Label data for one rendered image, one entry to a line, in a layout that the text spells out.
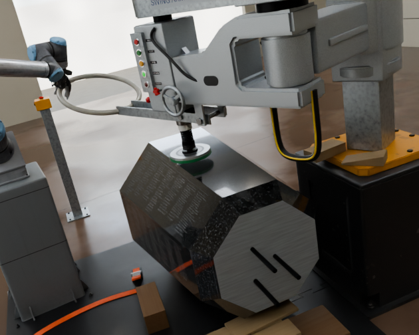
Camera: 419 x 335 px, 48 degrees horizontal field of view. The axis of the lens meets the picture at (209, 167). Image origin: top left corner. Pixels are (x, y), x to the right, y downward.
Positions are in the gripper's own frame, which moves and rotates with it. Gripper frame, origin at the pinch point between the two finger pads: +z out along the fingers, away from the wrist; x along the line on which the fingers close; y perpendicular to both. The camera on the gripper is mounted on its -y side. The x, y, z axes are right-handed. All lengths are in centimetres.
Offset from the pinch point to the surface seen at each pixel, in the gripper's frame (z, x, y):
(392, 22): -80, 167, 16
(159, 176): 16, 71, 37
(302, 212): -9, 145, 74
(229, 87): -54, 102, 57
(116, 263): 114, 40, 19
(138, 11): -69, 54, 30
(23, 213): 51, -4, 52
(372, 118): -35, 172, 22
